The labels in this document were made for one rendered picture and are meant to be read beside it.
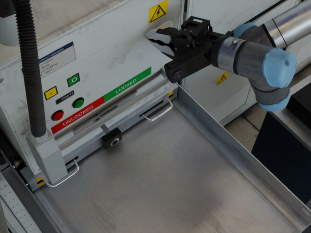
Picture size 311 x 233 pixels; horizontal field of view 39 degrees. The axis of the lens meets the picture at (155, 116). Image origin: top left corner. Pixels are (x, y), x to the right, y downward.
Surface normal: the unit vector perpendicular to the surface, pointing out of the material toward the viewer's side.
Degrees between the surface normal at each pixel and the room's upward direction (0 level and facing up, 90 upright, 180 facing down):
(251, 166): 90
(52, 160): 94
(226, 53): 44
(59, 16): 4
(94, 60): 94
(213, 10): 90
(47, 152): 64
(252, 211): 0
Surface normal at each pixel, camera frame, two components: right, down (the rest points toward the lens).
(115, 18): 0.62, 0.69
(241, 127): 0.01, -0.55
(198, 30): -0.21, -0.66
